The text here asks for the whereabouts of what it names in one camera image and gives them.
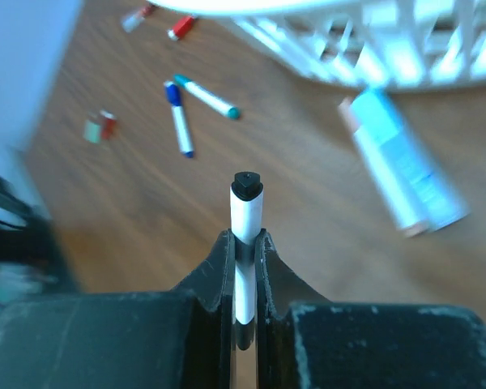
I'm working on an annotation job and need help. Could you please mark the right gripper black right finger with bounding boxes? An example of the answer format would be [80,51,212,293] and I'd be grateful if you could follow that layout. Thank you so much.
[254,231,486,388]

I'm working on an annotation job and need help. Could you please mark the thin red pen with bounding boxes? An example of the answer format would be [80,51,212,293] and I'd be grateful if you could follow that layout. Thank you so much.
[121,3,157,32]

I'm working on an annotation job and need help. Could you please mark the white plastic basket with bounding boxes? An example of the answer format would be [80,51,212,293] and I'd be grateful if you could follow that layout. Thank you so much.
[160,0,486,92]

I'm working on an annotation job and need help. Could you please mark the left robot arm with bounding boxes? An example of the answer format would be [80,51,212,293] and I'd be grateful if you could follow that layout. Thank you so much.
[0,177,80,309]

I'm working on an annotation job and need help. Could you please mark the green marker cap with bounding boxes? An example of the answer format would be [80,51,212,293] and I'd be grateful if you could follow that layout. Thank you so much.
[83,119,101,143]

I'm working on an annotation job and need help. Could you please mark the blue marker pen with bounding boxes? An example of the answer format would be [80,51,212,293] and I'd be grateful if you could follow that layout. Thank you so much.
[164,81,194,158]

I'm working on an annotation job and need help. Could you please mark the green marker pen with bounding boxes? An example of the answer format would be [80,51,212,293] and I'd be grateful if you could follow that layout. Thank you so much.
[173,74,241,120]

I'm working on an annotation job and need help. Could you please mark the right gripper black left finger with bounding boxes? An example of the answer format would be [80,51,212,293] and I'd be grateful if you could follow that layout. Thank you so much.
[0,230,235,388]

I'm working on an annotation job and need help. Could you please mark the blue highlighter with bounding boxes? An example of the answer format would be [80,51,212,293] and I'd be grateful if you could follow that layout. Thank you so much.
[352,89,468,231]

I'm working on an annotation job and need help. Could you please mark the black marker pen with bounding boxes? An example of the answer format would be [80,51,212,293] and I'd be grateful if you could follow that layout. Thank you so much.
[230,172,264,350]

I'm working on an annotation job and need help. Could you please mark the red marker pen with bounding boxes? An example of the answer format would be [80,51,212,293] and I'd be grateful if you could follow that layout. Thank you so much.
[168,15,197,41]

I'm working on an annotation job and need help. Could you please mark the red marker cap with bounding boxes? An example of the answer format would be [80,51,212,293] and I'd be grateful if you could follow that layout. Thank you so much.
[100,109,117,140]

